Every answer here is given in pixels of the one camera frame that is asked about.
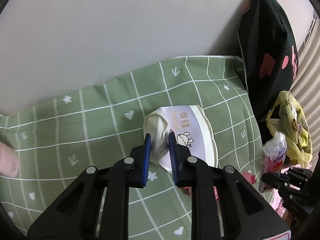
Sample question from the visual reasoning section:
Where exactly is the pink white snack wrapper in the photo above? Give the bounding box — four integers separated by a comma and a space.
259, 132, 287, 193

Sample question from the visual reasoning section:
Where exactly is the yellow plastic trash bag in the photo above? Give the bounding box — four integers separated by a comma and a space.
265, 90, 313, 168

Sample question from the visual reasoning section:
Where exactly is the pink blanket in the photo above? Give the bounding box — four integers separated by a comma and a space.
272, 168, 310, 222

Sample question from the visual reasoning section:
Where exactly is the green checked bed sheet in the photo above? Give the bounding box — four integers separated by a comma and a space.
1, 56, 262, 234

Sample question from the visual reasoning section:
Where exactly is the pink cylindrical bottle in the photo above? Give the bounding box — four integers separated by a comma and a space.
0, 142, 19, 178

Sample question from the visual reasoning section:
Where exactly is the beige pleated curtain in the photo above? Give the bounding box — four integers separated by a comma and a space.
291, 17, 319, 155

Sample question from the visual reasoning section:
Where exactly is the black Hello Kitty pillow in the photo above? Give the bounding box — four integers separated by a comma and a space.
236, 0, 299, 120

